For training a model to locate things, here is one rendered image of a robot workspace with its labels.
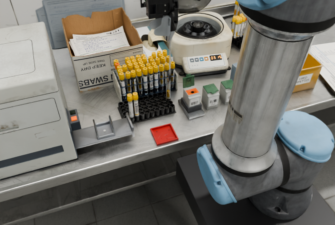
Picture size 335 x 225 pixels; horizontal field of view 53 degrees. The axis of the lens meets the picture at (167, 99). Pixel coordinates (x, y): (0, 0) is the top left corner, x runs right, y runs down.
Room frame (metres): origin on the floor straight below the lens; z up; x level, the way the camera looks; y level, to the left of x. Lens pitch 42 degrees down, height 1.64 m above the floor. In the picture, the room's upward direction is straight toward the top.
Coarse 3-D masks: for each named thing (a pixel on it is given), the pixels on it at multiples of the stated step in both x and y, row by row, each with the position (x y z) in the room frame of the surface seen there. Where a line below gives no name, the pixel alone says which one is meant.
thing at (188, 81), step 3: (186, 75) 0.83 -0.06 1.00; (189, 75) 0.84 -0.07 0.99; (192, 75) 0.84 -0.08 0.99; (183, 78) 0.83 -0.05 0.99; (186, 78) 0.83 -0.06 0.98; (189, 78) 0.83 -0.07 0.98; (192, 78) 0.84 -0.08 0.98; (183, 81) 0.82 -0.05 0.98; (186, 81) 0.83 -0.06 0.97; (189, 81) 0.83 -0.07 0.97; (192, 81) 0.84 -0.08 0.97; (183, 84) 0.82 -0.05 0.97; (186, 84) 0.83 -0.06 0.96; (189, 84) 0.83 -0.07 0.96; (192, 84) 0.84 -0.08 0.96; (183, 87) 0.82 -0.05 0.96; (186, 87) 0.83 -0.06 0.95
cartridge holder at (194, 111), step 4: (180, 100) 0.83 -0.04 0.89; (180, 104) 0.82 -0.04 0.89; (184, 104) 0.80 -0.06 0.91; (200, 104) 0.79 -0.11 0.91; (184, 108) 0.80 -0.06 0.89; (188, 108) 0.77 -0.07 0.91; (192, 108) 0.78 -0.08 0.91; (196, 108) 0.78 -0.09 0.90; (200, 108) 0.79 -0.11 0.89; (188, 112) 0.77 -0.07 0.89; (192, 112) 0.77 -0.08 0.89; (196, 112) 0.77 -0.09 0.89; (200, 112) 0.77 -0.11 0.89; (204, 112) 0.78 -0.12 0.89; (188, 116) 0.76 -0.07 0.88; (192, 116) 0.76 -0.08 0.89; (196, 116) 0.76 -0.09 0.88
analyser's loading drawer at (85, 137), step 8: (120, 120) 0.71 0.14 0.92; (128, 120) 0.70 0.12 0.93; (88, 128) 0.68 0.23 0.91; (96, 128) 0.65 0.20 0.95; (104, 128) 0.68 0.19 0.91; (112, 128) 0.66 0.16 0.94; (120, 128) 0.68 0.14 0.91; (128, 128) 0.68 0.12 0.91; (72, 136) 0.65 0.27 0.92; (80, 136) 0.65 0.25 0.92; (88, 136) 0.65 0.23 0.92; (96, 136) 0.65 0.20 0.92; (104, 136) 0.64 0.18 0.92; (112, 136) 0.65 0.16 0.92; (120, 136) 0.65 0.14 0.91; (80, 144) 0.62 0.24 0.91; (88, 144) 0.62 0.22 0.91
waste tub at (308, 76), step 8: (312, 56) 0.97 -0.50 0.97; (304, 64) 0.99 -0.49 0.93; (312, 64) 0.95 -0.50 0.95; (320, 64) 0.92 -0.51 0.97; (304, 72) 0.89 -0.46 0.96; (312, 72) 0.90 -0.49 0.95; (304, 80) 0.90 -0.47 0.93; (312, 80) 0.91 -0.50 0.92; (296, 88) 0.89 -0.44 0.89; (304, 88) 0.90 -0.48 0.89; (312, 88) 0.91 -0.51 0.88
